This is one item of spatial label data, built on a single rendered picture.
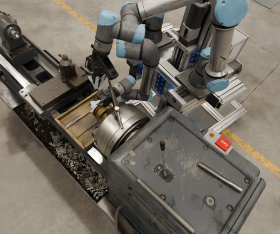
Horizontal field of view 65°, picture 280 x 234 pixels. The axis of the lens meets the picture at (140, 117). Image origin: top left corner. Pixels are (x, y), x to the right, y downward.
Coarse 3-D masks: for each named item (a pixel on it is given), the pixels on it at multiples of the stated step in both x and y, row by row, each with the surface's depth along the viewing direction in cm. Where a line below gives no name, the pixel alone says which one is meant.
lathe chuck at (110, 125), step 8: (112, 112) 110; (120, 112) 110; (128, 112) 111; (136, 112) 113; (104, 120) 109; (112, 120) 108; (104, 128) 108; (112, 128) 107; (96, 136) 112; (104, 136) 109; (112, 136) 107; (104, 144) 110; (104, 152) 113
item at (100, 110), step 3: (99, 105) 127; (96, 108) 126; (99, 108) 126; (102, 108) 125; (105, 108) 126; (93, 111) 126; (96, 111) 125; (99, 111) 124; (102, 111) 124; (105, 111) 124; (93, 114) 127; (96, 114) 125; (99, 114) 124; (102, 114) 123; (105, 114) 124; (96, 117) 126; (99, 117) 123; (102, 117) 124; (105, 117) 123
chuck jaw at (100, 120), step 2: (100, 118) 123; (102, 118) 123; (98, 120) 122; (100, 120) 122; (102, 120) 122; (98, 122) 122; (100, 122) 121; (96, 124) 120; (98, 124) 120; (96, 126) 120; (98, 126) 119; (96, 128) 118; (94, 130) 117; (96, 130) 117; (92, 132) 116; (94, 132) 116; (92, 134) 117; (94, 134) 116; (94, 140) 116; (96, 140) 114; (96, 142) 115; (96, 144) 117
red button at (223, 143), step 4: (220, 136) 105; (220, 140) 104; (224, 140) 104; (228, 140) 104; (216, 144) 103; (220, 144) 102; (224, 144) 102; (228, 144) 103; (220, 148) 102; (224, 148) 101
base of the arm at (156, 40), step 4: (148, 28) 148; (160, 28) 149; (148, 32) 150; (152, 32) 149; (156, 32) 150; (160, 32) 152; (148, 36) 152; (152, 36) 152; (156, 36) 152; (160, 36) 154; (152, 40) 153; (156, 40) 153; (160, 40) 157
